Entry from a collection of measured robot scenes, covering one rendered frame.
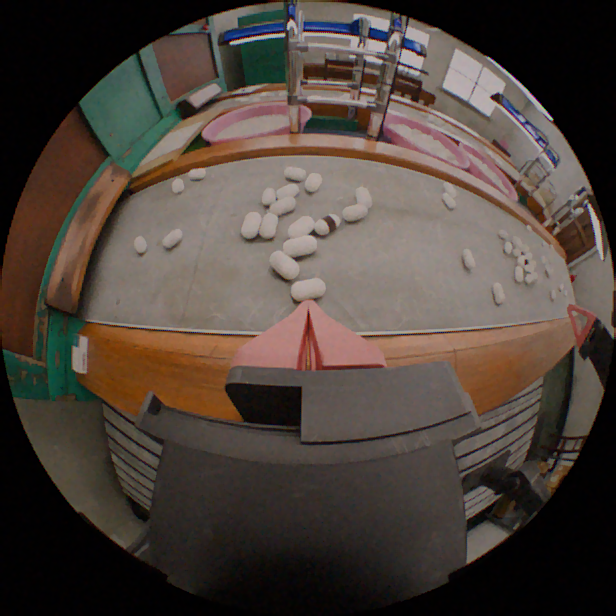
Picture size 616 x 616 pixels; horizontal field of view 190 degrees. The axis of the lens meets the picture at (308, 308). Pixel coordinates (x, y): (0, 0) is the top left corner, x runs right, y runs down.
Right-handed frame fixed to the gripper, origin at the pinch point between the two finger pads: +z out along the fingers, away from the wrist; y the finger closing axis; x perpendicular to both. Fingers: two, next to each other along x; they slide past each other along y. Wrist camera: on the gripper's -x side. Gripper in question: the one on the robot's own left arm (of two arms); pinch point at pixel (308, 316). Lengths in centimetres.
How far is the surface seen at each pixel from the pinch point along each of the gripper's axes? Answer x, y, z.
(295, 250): -0.7, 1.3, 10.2
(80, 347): 5.8, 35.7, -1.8
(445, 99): -302, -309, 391
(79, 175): -23, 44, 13
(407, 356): 6.1, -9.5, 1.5
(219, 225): -3.0, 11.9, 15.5
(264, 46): -212, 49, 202
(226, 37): -67, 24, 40
